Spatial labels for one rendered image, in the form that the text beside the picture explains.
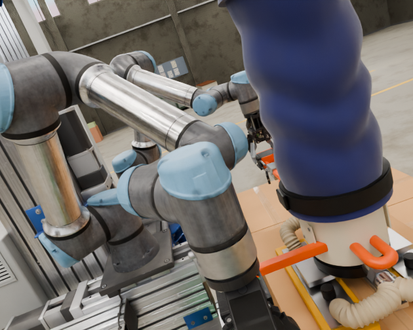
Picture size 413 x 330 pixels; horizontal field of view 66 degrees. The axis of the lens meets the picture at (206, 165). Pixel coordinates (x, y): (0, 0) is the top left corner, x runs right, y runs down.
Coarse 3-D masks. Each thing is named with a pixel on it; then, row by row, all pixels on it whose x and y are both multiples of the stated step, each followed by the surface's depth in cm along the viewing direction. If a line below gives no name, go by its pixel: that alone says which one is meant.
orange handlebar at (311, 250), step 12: (372, 240) 63; (288, 252) 68; (300, 252) 67; (312, 252) 67; (360, 252) 61; (384, 252) 60; (396, 252) 59; (264, 264) 68; (276, 264) 67; (288, 264) 67; (372, 264) 58; (384, 264) 57
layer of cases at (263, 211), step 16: (400, 176) 184; (240, 192) 240; (256, 192) 230; (272, 192) 222; (400, 192) 169; (256, 208) 208; (272, 208) 201; (400, 208) 157; (256, 224) 190; (272, 224) 184
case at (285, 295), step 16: (400, 224) 86; (256, 240) 102; (272, 240) 99; (272, 256) 92; (272, 272) 85; (272, 288) 80; (288, 288) 78; (352, 288) 72; (368, 288) 70; (288, 304) 74; (304, 304) 72; (304, 320) 68; (384, 320) 62; (400, 320) 61
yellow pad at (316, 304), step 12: (300, 240) 91; (276, 252) 90; (300, 276) 77; (300, 288) 74; (312, 288) 72; (324, 288) 68; (336, 288) 70; (348, 288) 70; (312, 300) 70; (324, 300) 68; (348, 300) 66; (312, 312) 67; (324, 312) 65; (324, 324) 63; (336, 324) 62; (372, 324) 60
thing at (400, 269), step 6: (408, 252) 69; (402, 258) 72; (408, 258) 68; (396, 264) 71; (402, 264) 70; (408, 264) 68; (390, 270) 70; (396, 270) 69; (402, 270) 68; (408, 270) 68; (402, 276) 67; (408, 276) 66
